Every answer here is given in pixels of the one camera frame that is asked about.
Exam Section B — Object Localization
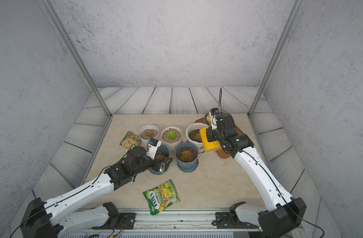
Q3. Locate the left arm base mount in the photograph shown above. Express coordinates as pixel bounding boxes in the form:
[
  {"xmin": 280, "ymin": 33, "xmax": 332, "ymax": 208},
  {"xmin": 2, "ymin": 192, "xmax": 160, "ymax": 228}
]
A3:
[{"xmin": 92, "ymin": 202, "xmax": 136, "ymax": 230}]

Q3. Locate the large white pot dark soil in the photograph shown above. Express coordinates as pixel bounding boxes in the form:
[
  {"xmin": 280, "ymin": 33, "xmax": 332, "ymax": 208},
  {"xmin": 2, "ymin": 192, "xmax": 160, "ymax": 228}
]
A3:
[{"xmin": 186, "ymin": 123, "xmax": 207, "ymax": 154}]

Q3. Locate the brown rectangular tray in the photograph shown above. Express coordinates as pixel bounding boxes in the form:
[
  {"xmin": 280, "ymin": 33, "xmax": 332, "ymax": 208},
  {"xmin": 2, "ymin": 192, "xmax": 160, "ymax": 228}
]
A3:
[{"xmin": 195, "ymin": 118, "xmax": 243, "ymax": 159}]

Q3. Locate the yellow plastic watering can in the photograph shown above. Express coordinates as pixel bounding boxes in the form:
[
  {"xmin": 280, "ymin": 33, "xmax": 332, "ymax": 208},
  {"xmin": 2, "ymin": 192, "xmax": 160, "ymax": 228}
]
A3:
[{"xmin": 199, "ymin": 127, "xmax": 221, "ymax": 152}]

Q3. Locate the green snack packet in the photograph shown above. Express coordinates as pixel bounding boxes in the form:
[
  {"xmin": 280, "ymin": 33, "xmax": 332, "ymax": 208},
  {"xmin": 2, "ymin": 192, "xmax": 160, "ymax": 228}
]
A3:
[{"xmin": 120, "ymin": 131, "xmax": 141, "ymax": 149}]

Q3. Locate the left aluminium frame post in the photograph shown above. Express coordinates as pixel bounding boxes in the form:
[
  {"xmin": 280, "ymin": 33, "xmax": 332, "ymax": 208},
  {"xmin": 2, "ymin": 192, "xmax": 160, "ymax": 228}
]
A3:
[{"xmin": 39, "ymin": 0, "xmax": 112, "ymax": 119}]

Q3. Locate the white ribbed pot green succulent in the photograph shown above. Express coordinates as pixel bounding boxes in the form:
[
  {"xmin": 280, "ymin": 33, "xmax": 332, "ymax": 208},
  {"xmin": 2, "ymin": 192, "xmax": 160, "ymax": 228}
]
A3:
[{"xmin": 161, "ymin": 127, "xmax": 182, "ymax": 151}]

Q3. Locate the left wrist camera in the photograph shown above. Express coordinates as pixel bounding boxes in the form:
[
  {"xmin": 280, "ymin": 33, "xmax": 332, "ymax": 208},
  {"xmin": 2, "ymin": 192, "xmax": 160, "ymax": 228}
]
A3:
[{"xmin": 146, "ymin": 138, "xmax": 162, "ymax": 160}]

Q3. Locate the aluminium front rail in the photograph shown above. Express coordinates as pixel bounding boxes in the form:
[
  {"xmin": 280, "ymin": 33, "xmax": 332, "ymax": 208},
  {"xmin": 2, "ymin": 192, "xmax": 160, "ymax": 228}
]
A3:
[{"xmin": 58, "ymin": 208, "xmax": 265, "ymax": 238}]

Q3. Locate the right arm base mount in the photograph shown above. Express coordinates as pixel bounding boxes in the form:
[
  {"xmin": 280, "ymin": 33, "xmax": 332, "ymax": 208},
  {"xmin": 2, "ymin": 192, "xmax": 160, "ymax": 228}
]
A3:
[{"xmin": 211, "ymin": 201, "xmax": 258, "ymax": 229}]

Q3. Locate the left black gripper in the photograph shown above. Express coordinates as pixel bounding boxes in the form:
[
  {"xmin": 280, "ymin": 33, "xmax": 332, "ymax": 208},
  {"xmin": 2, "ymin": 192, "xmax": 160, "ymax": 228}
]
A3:
[{"xmin": 131, "ymin": 150, "xmax": 173, "ymax": 177}]

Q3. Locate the white round pot pinkish soil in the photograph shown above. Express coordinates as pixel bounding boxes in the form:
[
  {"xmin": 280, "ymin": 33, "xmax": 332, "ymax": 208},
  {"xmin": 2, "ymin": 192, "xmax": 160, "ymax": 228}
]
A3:
[{"xmin": 138, "ymin": 125, "xmax": 160, "ymax": 146}]

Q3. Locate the right aluminium frame post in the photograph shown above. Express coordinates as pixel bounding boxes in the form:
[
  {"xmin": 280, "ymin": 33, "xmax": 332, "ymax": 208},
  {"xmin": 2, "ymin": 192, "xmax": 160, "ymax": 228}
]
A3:
[{"xmin": 248, "ymin": 0, "xmax": 305, "ymax": 118}]

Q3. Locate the blue patterned plate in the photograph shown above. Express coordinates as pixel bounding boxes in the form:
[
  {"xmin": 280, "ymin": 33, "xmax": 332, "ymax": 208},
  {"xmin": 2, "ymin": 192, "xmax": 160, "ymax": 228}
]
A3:
[{"xmin": 204, "ymin": 112, "xmax": 212, "ymax": 126}]

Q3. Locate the blue pot succulent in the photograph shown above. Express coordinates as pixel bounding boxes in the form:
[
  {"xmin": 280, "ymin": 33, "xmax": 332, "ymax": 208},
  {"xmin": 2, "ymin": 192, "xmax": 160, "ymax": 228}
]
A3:
[
  {"xmin": 175, "ymin": 142, "xmax": 198, "ymax": 173},
  {"xmin": 149, "ymin": 145, "xmax": 170, "ymax": 175}
]

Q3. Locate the aluminium frame post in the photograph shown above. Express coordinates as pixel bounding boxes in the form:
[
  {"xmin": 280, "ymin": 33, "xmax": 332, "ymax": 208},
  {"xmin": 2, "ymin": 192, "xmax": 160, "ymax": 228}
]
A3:
[
  {"xmin": 39, "ymin": 0, "xmax": 112, "ymax": 119},
  {"xmin": 248, "ymin": 0, "xmax": 305, "ymax": 118}
]

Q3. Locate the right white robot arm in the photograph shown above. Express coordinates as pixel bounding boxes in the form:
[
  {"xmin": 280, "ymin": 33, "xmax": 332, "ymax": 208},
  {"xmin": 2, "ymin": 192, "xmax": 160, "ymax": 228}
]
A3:
[{"xmin": 200, "ymin": 108, "xmax": 306, "ymax": 238}]

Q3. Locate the green Fox's candy bag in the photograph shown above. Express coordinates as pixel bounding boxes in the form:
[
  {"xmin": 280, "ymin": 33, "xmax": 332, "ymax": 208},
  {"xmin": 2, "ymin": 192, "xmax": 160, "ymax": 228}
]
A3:
[{"xmin": 143, "ymin": 179, "xmax": 180, "ymax": 215}]

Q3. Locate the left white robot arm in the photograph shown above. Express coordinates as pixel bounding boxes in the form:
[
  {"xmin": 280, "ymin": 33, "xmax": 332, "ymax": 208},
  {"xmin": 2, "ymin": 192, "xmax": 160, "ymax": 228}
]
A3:
[{"xmin": 17, "ymin": 146, "xmax": 173, "ymax": 238}]

